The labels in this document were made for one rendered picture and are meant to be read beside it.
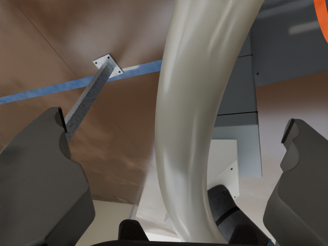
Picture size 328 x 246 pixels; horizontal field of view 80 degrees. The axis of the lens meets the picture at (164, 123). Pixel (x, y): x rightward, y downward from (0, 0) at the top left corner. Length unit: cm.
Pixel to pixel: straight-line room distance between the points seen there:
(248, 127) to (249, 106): 9
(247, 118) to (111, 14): 119
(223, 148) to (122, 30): 116
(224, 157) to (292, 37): 99
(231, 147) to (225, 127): 8
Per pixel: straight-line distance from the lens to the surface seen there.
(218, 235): 18
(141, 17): 152
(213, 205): 74
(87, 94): 156
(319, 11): 149
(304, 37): 155
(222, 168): 74
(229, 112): 78
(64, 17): 181
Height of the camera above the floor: 132
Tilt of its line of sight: 37 degrees down
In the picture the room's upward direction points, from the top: 164 degrees counter-clockwise
